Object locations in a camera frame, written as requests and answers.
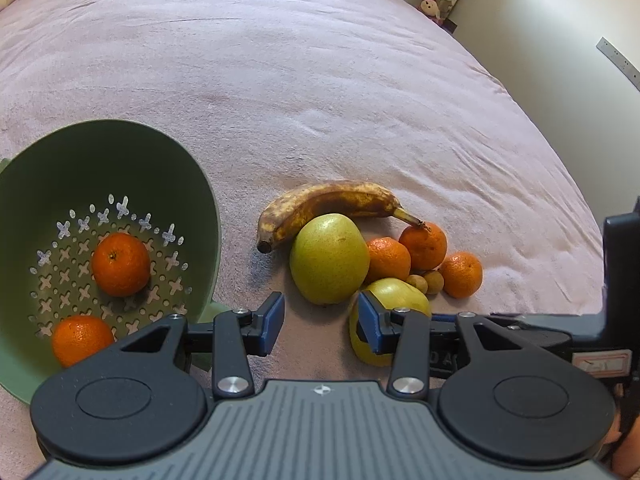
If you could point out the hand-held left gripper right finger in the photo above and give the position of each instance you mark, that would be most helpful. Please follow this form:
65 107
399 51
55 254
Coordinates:
367 325

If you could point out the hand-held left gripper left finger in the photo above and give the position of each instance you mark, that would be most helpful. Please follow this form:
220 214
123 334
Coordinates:
272 321

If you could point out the yellow pear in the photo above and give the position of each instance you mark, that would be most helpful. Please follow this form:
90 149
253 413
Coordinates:
400 292

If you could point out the brown kiwi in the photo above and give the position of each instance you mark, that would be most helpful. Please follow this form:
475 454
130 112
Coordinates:
416 283

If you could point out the mandarin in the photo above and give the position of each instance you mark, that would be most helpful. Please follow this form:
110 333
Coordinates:
425 245
121 264
80 337
387 260
462 275

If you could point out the green pear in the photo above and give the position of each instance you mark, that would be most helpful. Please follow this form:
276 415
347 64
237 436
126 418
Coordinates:
327 260

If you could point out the small brown longan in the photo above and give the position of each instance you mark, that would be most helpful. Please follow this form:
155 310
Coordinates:
435 280

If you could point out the spotted ripe banana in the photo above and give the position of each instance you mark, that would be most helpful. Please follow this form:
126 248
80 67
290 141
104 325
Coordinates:
325 200

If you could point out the green colander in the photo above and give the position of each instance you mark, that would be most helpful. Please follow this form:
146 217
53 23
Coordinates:
150 160

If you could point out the person's right forearm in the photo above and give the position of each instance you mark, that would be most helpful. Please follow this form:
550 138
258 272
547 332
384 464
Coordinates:
631 442

